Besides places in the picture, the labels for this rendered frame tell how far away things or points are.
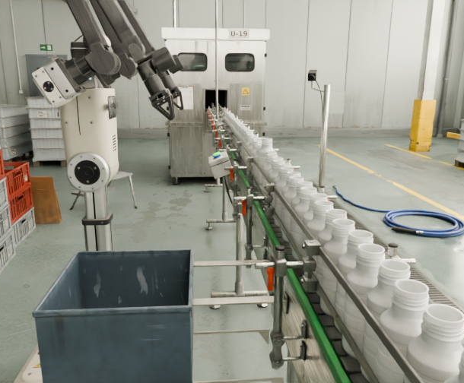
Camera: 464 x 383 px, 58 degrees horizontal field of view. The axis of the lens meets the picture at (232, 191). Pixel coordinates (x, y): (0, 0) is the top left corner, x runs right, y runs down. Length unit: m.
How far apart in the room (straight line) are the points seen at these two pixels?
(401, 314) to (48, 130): 7.48
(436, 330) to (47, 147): 7.57
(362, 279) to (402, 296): 0.11
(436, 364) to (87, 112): 1.41
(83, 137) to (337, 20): 10.70
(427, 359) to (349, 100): 11.65
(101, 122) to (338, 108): 10.60
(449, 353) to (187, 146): 5.53
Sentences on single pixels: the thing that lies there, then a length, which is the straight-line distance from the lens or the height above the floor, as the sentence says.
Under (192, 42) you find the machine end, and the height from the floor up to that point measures 1.92.
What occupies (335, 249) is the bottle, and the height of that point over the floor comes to 1.12.
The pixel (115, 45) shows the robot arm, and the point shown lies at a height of 1.55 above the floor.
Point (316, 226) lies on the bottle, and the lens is 0.82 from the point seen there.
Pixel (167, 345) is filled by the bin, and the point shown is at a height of 0.86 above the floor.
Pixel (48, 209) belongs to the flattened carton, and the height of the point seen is 0.16.
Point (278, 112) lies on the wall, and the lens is 11.55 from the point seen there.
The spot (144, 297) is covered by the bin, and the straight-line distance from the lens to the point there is 1.23.
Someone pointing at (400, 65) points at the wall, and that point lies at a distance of 12.57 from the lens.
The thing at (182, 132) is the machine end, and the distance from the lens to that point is 5.86.
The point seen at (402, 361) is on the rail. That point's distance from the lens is 0.50.
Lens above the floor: 1.39
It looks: 14 degrees down
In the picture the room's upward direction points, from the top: straight up
